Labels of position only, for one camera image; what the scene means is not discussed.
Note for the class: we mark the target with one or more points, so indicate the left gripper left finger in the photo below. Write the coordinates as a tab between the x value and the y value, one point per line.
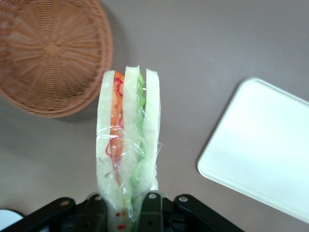
79	215

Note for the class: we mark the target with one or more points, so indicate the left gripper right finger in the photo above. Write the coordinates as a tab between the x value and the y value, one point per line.
183	212

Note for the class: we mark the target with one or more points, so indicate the triangle sandwich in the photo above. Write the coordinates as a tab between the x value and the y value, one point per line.
130	135

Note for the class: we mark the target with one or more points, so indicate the cream plastic serving tray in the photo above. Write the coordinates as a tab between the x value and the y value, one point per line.
258	149

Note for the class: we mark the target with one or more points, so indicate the brown round wicker basket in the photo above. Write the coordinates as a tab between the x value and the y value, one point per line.
48	55

